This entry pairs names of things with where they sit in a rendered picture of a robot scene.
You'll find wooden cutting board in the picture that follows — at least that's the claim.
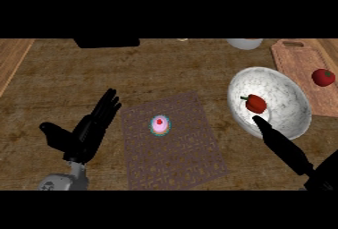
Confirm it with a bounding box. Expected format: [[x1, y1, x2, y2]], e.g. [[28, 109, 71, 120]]
[[269, 38, 338, 118]]

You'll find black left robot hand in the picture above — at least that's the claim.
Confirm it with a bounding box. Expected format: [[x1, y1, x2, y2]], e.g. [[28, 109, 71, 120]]
[[39, 88, 123, 165]]

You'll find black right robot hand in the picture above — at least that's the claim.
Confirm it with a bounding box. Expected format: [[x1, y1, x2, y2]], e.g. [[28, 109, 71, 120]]
[[251, 115, 338, 191]]

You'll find red bell pepper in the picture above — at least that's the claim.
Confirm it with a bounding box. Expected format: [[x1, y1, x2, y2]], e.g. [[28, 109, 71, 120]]
[[239, 94, 269, 115]]

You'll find red tomato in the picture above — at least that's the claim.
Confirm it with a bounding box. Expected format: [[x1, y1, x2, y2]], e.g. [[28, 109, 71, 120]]
[[310, 68, 337, 88]]

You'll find brown woven placemat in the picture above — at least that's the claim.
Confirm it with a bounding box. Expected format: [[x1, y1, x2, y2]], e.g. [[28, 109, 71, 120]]
[[120, 91, 232, 191]]

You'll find black appliance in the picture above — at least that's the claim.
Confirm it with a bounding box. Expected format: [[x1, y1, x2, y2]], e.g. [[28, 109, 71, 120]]
[[73, 38, 142, 49]]

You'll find pink frosted cupcake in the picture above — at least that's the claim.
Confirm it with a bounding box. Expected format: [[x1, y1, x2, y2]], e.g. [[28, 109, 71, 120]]
[[148, 114, 173, 138]]

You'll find white round container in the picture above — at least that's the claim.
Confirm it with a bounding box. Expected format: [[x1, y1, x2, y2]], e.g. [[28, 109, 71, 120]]
[[226, 38, 265, 50]]

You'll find white marble bowl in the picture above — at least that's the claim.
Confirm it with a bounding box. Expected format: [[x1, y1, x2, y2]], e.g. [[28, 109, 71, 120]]
[[226, 66, 313, 140]]

